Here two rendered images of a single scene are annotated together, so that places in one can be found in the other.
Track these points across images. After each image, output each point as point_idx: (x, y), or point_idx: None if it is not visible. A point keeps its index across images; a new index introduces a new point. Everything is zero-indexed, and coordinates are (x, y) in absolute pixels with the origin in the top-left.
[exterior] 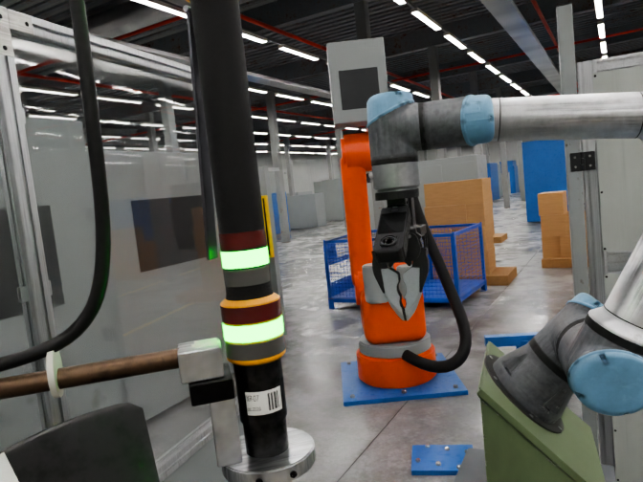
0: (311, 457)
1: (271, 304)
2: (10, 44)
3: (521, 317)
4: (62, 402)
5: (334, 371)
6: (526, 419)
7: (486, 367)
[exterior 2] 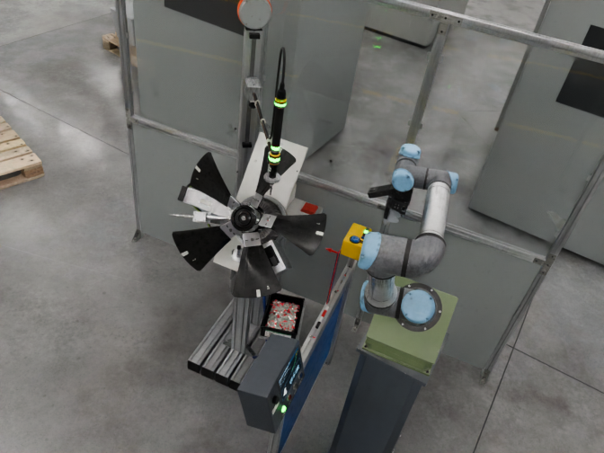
0: (268, 181)
1: (270, 155)
2: (445, 30)
3: None
4: None
5: None
6: None
7: (415, 282)
